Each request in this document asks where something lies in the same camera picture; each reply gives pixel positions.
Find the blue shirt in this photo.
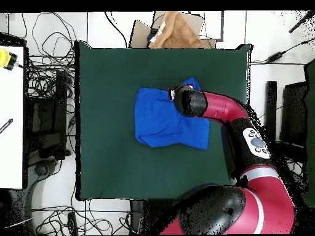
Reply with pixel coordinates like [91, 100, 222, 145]
[134, 76, 210, 151]

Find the brown towel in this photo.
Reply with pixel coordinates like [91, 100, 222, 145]
[148, 10, 204, 49]

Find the cardboard box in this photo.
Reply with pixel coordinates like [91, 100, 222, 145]
[129, 10, 217, 49]

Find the dark green table cloth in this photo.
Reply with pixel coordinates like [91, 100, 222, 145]
[74, 40, 253, 202]

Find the black chair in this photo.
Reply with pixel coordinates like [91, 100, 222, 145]
[264, 81, 308, 160]

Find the black rod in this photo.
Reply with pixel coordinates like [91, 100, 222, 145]
[288, 10, 315, 34]

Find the white table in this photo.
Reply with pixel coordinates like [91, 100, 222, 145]
[0, 45, 25, 190]

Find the black marker pen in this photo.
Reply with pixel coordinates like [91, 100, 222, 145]
[0, 118, 14, 135]

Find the yellow and black tool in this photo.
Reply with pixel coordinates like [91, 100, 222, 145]
[0, 48, 18, 71]

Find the black power adapter with cable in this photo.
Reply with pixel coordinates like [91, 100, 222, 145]
[250, 36, 315, 66]

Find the black metal frame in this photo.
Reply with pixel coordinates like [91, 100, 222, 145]
[24, 69, 72, 160]

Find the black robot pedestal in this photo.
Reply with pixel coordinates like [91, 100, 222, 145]
[129, 199, 178, 235]

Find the black cable tangle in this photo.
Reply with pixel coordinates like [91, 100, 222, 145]
[20, 12, 77, 101]
[282, 157, 306, 180]
[31, 201, 131, 235]

